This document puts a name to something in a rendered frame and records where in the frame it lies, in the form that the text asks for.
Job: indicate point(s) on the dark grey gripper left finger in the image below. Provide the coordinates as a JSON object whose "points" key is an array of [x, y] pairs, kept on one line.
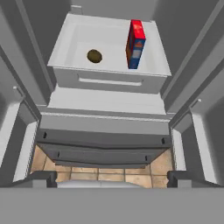
{"points": [[43, 178]]}

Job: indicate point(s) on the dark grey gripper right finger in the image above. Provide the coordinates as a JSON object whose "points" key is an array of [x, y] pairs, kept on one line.
{"points": [[178, 178]]}

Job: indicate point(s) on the grey fridge door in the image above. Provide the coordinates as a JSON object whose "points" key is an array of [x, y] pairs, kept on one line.
{"points": [[14, 140], [201, 140]]}

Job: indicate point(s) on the grey fridge body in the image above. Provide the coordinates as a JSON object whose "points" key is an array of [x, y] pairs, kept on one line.
{"points": [[105, 121]]}

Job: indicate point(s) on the white fridge shelf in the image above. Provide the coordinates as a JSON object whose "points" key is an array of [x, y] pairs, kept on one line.
{"points": [[106, 100]]}

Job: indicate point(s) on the white fridge drawer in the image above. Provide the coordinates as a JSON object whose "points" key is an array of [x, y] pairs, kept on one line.
{"points": [[108, 38]]}

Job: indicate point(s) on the dark grey freezer drawer front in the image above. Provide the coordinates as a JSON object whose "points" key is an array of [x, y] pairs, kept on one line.
{"points": [[102, 138], [102, 156]]}

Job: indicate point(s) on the brown kiwi fruit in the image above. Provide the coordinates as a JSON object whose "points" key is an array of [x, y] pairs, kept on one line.
{"points": [[94, 56]]}

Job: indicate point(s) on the red and blue carton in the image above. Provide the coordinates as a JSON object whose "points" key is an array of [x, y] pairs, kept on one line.
{"points": [[135, 43]]}

